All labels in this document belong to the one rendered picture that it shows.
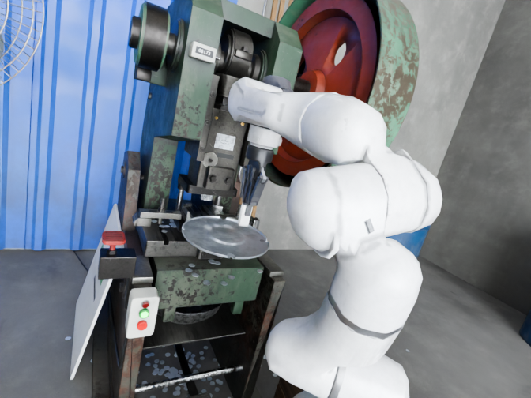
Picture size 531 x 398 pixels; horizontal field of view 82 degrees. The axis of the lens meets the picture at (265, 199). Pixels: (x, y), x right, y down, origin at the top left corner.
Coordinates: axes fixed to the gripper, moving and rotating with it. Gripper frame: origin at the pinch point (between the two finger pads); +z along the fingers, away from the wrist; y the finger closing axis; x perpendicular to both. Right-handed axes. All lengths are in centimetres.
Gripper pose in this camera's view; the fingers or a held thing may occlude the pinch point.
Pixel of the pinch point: (245, 214)
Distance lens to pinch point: 90.5
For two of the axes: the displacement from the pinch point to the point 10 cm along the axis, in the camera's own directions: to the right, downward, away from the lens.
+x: 8.7, 0.9, 4.8
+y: 4.3, 3.3, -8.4
